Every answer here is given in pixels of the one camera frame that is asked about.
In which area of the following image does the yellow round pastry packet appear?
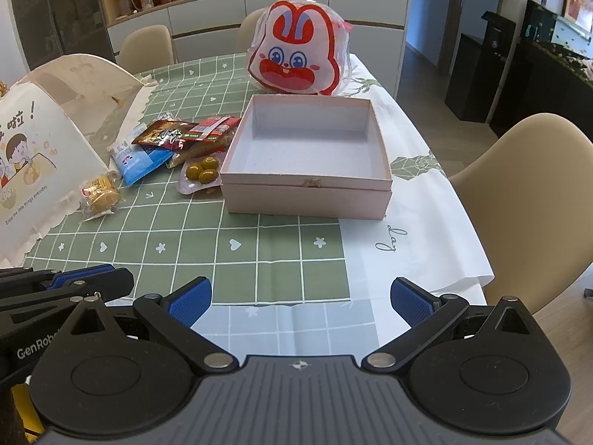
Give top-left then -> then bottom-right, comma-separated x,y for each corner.
80,174 -> 120,221

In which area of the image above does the black fish tank stand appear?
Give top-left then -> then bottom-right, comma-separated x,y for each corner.
445,0 -> 592,137

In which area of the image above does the pink open gift box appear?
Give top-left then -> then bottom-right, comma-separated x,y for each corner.
220,95 -> 392,220

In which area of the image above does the dark red snack packet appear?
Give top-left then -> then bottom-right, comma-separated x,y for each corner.
133,119 -> 200,151

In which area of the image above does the blue white snack packet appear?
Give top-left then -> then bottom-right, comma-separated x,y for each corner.
110,123 -> 173,187

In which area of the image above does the beige chair right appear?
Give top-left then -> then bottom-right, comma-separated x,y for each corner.
449,113 -> 592,312

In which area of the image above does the beige chair far left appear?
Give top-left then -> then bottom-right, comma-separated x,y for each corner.
119,24 -> 177,75

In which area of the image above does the beige chair far middle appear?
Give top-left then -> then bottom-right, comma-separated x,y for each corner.
235,7 -> 267,53

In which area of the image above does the red white bunny bag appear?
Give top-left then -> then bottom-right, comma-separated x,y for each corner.
246,0 -> 352,95

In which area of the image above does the beige chair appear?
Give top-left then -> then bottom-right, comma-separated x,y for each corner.
119,24 -> 177,75
235,7 -> 267,53
449,113 -> 592,312

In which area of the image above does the red white snack packet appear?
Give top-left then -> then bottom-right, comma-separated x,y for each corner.
182,116 -> 240,142

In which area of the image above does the green grid tablecloth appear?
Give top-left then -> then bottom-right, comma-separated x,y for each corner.
24,59 -> 494,357

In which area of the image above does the white cartoon food cover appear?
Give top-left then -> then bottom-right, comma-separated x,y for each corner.
1,53 -> 156,267

